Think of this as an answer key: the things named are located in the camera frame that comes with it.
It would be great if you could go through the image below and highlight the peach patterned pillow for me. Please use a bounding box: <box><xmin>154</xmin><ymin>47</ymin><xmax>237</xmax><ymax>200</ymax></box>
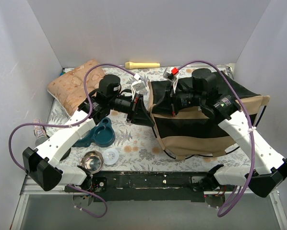
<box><xmin>48</xmin><ymin>59</ymin><xmax>98</xmax><ymax>116</ymax></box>

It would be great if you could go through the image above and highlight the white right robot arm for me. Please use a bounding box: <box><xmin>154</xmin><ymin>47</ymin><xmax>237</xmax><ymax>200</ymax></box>
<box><xmin>148</xmin><ymin>67</ymin><xmax>287</xmax><ymax>197</ymax></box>

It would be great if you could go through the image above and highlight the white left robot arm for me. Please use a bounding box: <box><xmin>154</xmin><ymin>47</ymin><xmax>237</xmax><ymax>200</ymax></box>
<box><xmin>23</xmin><ymin>74</ymin><xmax>154</xmax><ymax>192</ymax></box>

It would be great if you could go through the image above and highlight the teal double pet feeder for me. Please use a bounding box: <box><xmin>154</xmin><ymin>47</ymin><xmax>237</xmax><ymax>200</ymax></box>
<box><xmin>73</xmin><ymin>117</ymin><xmax>115</xmax><ymax>148</ymax></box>

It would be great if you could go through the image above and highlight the floral table mat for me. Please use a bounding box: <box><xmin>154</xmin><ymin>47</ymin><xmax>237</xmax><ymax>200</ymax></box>
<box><xmin>48</xmin><ymin>67</ymin><xmax>251</xmax><ymax>172</ymax></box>

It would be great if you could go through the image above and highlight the clear plastic lid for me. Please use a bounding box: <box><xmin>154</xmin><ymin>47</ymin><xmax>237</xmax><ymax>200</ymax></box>
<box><xmin>102</xmin><ymin>148</ymin><xmax>119</xmax><ymax>165</ymax></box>

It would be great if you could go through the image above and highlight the stainless steel bowl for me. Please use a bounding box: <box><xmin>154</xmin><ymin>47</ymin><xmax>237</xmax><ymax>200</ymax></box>
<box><xmin>80</xmin><ymin>150</ymin><xmax>104</xmax><ymax>174</ymax></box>

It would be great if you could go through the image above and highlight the black microphone stand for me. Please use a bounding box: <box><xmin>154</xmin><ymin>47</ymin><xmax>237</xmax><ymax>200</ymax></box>
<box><xmin>60</xmin><ymin>149</ymin><xmax>71</xmax><ymax>161</ymax></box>

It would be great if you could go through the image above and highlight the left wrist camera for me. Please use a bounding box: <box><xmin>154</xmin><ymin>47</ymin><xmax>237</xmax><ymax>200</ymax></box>
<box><xmin>131</xmin><ymin>73</ymin><xmax>147</xmax><ymax>98</ymax></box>

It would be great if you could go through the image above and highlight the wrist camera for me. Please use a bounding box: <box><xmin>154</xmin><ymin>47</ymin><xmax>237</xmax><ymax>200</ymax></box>
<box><xmin>163</xmin><ymin>67</ymin><xmax>179</xmax><ymax>93</ymax></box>
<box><xmin>131</xmin><ymin>73</ymin><xmax>147</xmax><ymax>98</ymax></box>

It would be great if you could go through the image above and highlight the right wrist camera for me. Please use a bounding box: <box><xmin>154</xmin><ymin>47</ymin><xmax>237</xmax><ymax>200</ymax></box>
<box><xmin>163</xmin><ymin>67</ymin><xmax>179</xmax><ymax>93</ymax></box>

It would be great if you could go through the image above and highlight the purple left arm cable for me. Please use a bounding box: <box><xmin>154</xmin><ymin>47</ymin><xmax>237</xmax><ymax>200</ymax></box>
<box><xmin>9</xmin><ymin>63</ymin><xmax>141</xmax><ymax>218</ymax></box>

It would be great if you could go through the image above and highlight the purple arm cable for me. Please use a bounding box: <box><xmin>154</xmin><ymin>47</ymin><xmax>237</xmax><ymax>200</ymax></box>
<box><xmin>9</xmin><ymin>63</ymin><xmax>141</xmax><ymax>218</ymax></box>
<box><xmin>178</xmin><ymin>60</ymin><xmax>254</xmax><ymax>218</ymax></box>

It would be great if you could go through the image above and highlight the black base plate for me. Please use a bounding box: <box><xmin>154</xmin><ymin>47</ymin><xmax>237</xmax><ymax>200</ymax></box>
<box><xmin>64</xmin><ymin>167</ymin><xmax>264</xmax><ymax>203</ymax></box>

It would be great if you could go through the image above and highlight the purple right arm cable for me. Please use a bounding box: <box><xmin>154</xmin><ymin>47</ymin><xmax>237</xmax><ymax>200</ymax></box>
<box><xmin>178</xmin><ymin>60</ymin><xmax>254</xmax><ymax>218</ymax></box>

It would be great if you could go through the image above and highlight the aluminium frame rail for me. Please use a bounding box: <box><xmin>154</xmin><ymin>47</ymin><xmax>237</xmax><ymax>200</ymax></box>
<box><xmin>11</xmin><ymin>171</ymin><xmax>287</xmax><ymax>230</ymax></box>

